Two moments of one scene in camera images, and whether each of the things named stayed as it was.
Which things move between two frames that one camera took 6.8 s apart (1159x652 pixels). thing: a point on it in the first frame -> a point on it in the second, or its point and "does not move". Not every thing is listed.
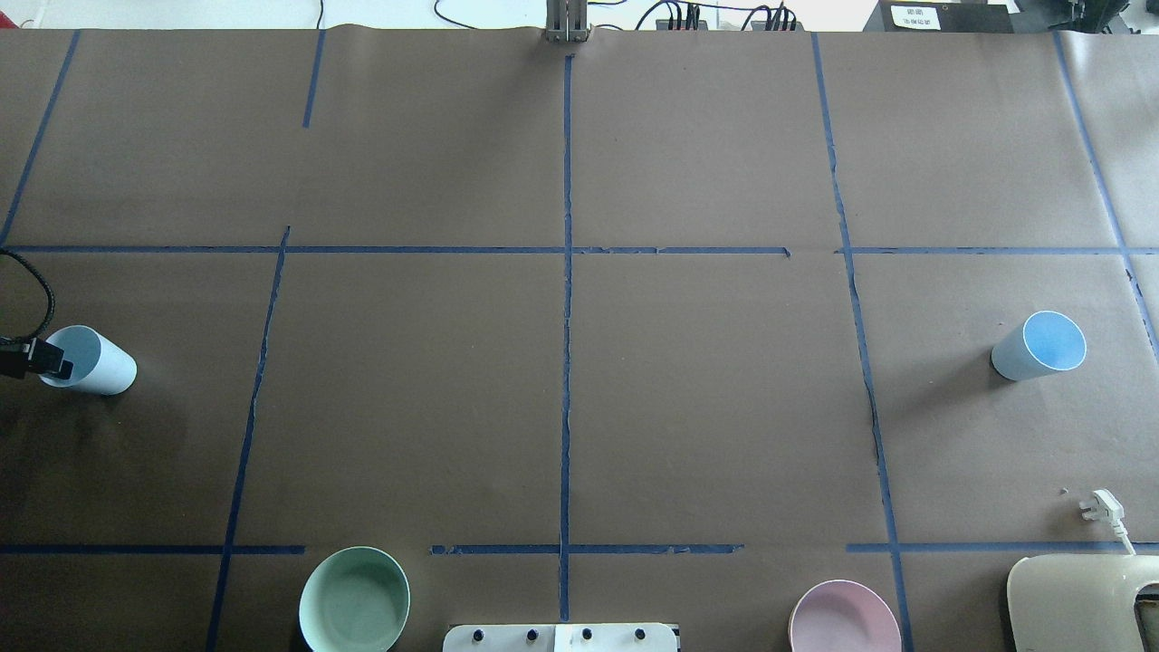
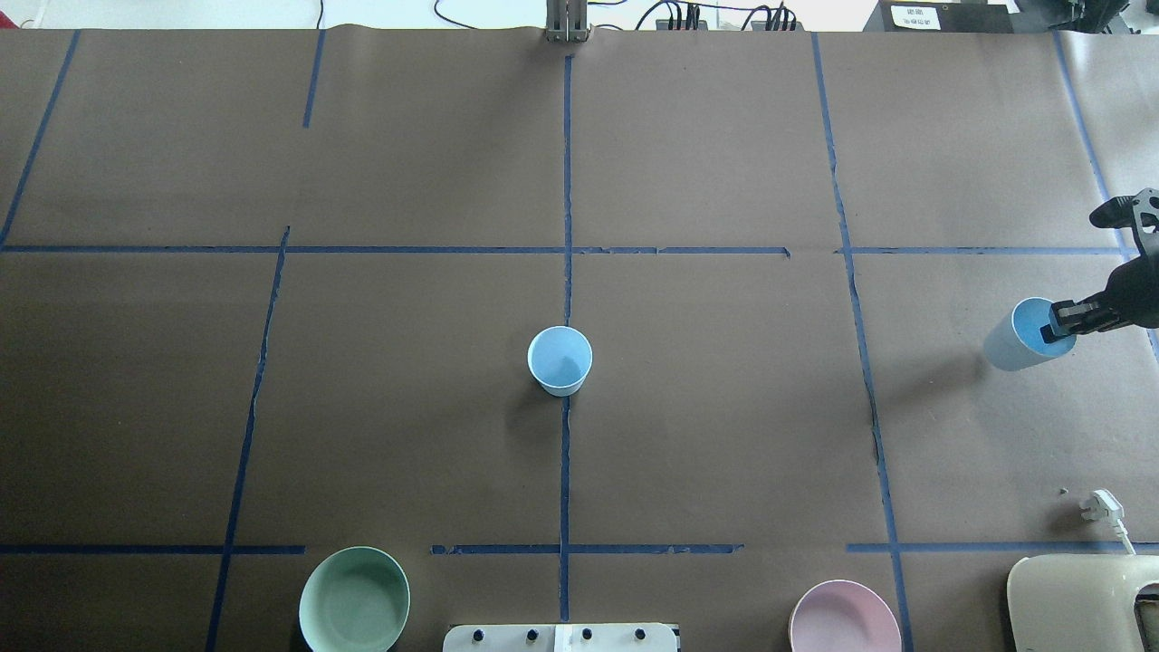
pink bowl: [842, 616] does not move
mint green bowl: [354, 599] does not move
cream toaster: [1078, 603] does not move
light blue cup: [100, 365] -> [560, 358]
